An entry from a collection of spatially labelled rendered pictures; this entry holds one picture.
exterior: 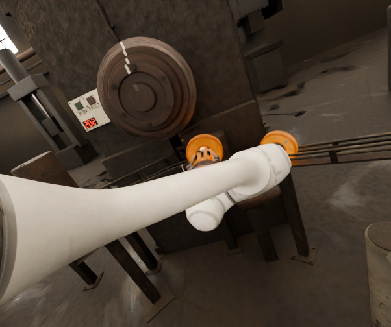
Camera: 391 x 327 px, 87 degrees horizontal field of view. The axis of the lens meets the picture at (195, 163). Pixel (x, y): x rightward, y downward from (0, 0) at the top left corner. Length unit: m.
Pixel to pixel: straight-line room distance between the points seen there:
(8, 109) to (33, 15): 8.69
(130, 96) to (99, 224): 0.79
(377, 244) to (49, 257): 0.78
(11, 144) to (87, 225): 10.41
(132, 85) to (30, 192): 0.83
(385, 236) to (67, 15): 1.52
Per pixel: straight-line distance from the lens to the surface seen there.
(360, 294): 1.33
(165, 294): 1.55
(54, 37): 1.38
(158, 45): 1.03
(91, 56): 1.29
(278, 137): 0.93
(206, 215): 0.50
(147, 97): 0.96
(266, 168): 0.48
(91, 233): 0.23
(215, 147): 0.84
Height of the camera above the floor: 1.15
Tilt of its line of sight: 24 degrees down
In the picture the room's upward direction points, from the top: 25 degrees counter-clockwise
